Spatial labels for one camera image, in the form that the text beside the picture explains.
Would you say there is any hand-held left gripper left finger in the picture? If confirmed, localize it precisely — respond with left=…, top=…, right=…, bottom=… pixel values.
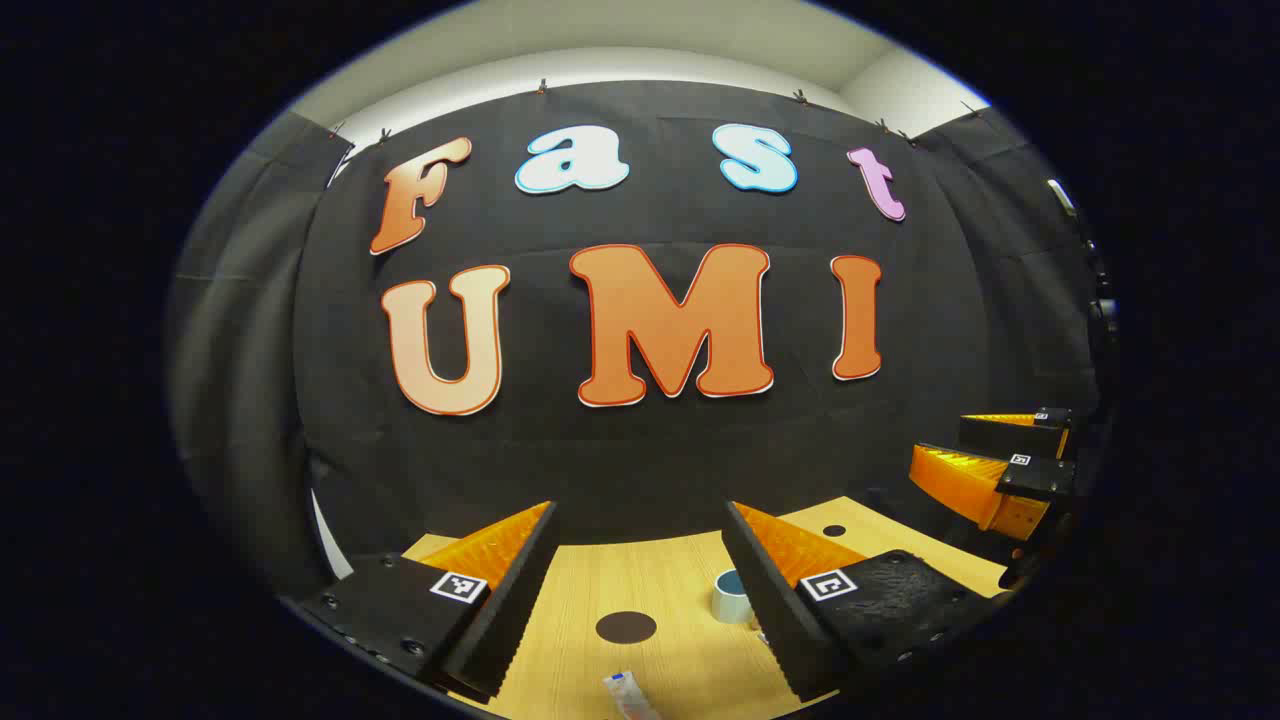
left=298, top=500, right=560, bottom=703

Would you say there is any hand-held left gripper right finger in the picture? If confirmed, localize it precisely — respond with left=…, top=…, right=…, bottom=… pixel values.
left=720, top=498, right=1006, bottom=704

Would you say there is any pale green cup wooden handle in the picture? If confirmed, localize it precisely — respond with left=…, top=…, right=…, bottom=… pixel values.
left=712, top=569, right=757, bottom=626

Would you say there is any dark round coaster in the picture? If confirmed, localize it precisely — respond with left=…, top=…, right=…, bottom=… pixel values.
left=596, top=611, right=658, bottom=644

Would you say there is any white toothpaste tube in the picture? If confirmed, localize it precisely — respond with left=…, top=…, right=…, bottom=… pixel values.
left=602, top=671, right=664, bottom=720

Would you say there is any light wooden desktop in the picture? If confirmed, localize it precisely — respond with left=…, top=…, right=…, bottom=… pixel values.
left=400, top=495, right=1011, bottom=720

